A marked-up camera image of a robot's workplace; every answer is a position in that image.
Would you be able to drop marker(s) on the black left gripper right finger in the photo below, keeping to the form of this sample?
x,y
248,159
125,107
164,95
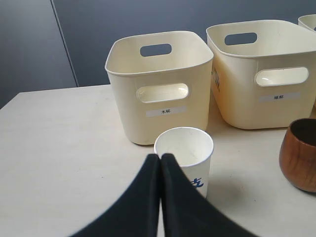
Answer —
x,y
186,213

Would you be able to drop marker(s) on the cream bin labelled plastic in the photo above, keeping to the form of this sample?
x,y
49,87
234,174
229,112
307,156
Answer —
x,y
308,22

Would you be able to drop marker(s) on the white paper cup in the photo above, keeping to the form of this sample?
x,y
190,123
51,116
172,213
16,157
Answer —
x,y
192,149

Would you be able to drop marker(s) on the cream bin labelled wood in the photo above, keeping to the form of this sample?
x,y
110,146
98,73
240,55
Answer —
x,y
160,81

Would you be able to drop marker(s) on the cream bin labelled paper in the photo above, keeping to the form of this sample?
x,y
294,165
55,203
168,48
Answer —
x,y
263,72

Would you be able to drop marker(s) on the brown wooden cup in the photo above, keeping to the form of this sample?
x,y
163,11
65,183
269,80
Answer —
x,y
297,156

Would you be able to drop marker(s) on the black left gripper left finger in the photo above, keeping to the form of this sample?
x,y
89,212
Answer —
x,y
136,212

